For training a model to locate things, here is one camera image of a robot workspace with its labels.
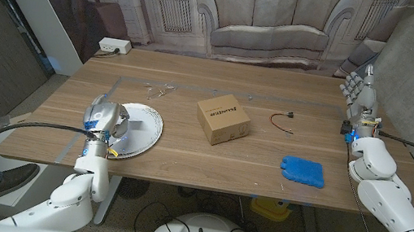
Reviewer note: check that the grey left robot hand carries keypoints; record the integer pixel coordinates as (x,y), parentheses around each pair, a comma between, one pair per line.
(103,119)

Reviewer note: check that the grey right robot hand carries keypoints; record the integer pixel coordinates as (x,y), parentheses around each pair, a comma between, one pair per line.
(364,106)

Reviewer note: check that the brown cardboard packing box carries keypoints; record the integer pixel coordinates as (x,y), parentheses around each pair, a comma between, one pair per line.
(223,120)

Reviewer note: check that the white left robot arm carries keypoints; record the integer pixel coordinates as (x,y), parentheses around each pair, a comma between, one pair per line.
(70,202)

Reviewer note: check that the white paper plate gold rim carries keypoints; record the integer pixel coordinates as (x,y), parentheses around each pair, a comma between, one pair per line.
(149,128)

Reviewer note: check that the clear plastic piece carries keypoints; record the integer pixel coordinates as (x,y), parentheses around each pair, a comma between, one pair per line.
(161,93)

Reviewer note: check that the white power strip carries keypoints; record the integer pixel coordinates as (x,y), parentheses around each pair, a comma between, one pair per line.
(115,45)

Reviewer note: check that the black round floor object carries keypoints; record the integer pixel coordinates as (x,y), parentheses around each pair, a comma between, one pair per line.
(133,188)

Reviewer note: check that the blue ice pack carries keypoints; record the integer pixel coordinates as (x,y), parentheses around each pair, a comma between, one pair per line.
(301,171)

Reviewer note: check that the printed living room backdrop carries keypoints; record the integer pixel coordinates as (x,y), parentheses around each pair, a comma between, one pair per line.
(271,18)

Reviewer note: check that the yellow object under table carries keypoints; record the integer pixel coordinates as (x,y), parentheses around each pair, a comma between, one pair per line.
(271,210)

